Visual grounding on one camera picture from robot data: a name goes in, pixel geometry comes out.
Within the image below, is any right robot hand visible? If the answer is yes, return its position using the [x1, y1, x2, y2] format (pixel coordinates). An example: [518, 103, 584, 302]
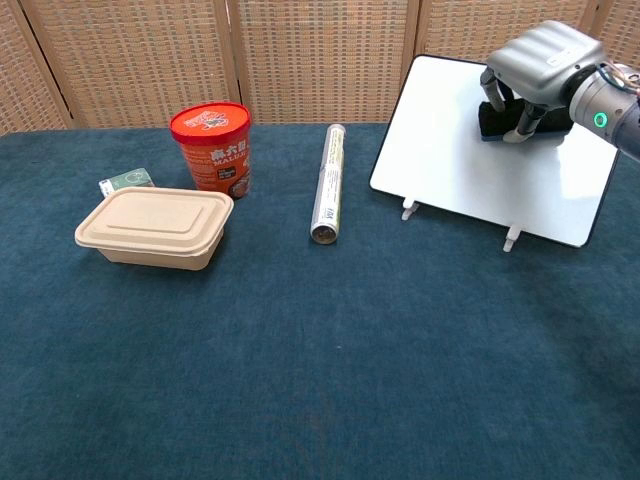
[479, 19, 606, 144]

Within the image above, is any silver foil roll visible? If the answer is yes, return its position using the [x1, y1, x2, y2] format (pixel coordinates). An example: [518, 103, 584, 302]
[309, 123, 347, 246]

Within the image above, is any blue table mat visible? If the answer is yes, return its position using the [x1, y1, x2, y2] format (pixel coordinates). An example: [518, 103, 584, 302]
[0, 122, 640, 480]

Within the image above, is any small green white box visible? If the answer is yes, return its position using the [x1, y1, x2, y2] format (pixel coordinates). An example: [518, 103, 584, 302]
[97, 167, 155, 198]

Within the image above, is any woven folding screen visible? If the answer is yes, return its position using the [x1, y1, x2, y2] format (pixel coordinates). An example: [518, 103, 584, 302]
[0, 0, 640, 137]

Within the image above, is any black whiteboard eraser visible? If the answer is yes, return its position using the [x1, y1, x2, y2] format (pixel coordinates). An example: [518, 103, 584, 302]
[476, 98, 574, 142]

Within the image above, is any white whiteboard with feet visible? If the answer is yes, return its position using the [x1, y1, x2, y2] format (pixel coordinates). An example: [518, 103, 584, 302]
[368, 53, 621, 253]

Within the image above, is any red instant noodle cup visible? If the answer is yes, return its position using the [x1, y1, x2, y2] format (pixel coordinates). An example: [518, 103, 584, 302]
[169, 102, 252, 200]

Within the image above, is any beige lidded food box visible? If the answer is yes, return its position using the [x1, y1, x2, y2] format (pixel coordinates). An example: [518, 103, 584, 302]
[74, 186, 236, 273]

